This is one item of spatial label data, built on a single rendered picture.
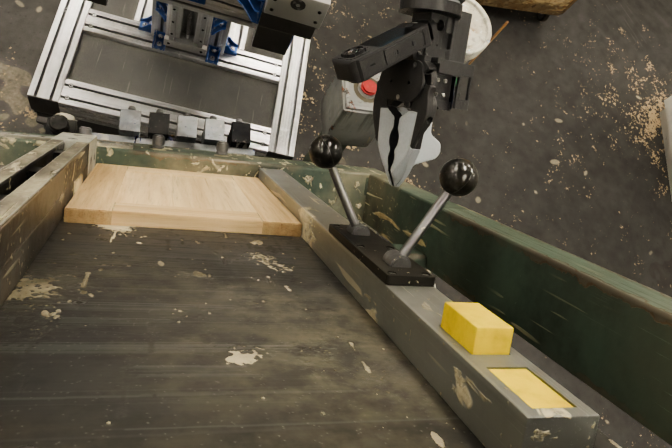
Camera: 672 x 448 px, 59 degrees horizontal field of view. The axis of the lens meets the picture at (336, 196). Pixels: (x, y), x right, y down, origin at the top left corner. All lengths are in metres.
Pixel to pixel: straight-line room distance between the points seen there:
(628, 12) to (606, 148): 0.93
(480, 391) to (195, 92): 1.80
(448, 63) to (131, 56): 1.59
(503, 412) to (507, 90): 2.57
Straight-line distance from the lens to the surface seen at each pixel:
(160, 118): 1.41
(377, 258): 0.59
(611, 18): 3.62
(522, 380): 0.41
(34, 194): 0.64
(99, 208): 0.83
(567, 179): 2.86
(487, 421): 0.40
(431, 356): 0.46
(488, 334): 0.43
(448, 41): 0.72
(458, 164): 0.58
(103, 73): 2.12
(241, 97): 2.11
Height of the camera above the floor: 2.01
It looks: 62 degrees down
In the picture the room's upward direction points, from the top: 41 degrees clockwise
